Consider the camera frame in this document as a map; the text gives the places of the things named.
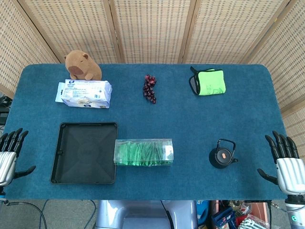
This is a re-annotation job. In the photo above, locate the dark red grape bunch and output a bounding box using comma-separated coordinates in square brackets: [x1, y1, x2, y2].
[142, 74, 158, 104]

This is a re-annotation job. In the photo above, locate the white wet wipes pack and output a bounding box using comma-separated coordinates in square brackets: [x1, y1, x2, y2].
[55, 79, 113, 109]

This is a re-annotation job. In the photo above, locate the clear box of green packets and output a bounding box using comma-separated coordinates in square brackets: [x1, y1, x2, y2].
[113, 137, 174, 167]

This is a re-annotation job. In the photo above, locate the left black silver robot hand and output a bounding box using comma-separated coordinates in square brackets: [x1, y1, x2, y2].
[0, 128, 37, 188]

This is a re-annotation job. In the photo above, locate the blue cardboard box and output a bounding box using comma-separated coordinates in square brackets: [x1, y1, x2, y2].
[211, 206, 237, 229]

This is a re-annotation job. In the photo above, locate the black torso cable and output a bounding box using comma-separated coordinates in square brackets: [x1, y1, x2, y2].
[160, 200, 173, 229]

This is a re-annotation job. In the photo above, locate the grey robot torso base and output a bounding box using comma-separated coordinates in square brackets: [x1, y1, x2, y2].
[95, 199, 198, 229]

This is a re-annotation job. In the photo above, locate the brown capybara plush toy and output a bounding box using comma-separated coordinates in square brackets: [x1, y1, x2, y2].
[64, 50, 103, 81]

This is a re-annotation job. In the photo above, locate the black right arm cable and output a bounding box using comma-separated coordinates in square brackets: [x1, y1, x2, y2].
[267, 199, 287, 229]

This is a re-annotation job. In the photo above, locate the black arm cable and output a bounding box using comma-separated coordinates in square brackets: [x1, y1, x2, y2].
[4, 200, 48, 229]
[267, 199, 287, 229]

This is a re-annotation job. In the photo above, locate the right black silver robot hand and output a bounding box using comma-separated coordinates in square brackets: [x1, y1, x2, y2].
[257, 130, 305, 195]

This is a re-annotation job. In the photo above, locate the black white striped cloth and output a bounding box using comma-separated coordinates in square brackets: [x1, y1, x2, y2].
[238, 214, 270, 229]

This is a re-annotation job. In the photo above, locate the black square plastic tray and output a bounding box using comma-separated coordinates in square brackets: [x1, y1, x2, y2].
[49, 122, 119, 186]

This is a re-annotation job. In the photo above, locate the row of green sachets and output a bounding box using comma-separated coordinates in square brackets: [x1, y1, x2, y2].
[115, 140, 173, 166]

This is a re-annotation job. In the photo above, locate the black electronic device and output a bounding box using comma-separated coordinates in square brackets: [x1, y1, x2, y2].
[0, 94, 12, 125]

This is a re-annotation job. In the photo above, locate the woven rattan folding screen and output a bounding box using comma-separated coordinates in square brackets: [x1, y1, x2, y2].
[0, 0, 305, 153]

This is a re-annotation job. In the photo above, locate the folded green cloth black trim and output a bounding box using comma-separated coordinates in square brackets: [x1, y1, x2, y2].
[188, 66, 227, 96]

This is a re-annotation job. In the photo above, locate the black teapot with handle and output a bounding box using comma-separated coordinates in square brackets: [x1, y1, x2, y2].
[208, 138, 239, 169]

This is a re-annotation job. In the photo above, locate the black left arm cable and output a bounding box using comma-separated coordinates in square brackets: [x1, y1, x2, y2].
[4, 200, 48, 229]

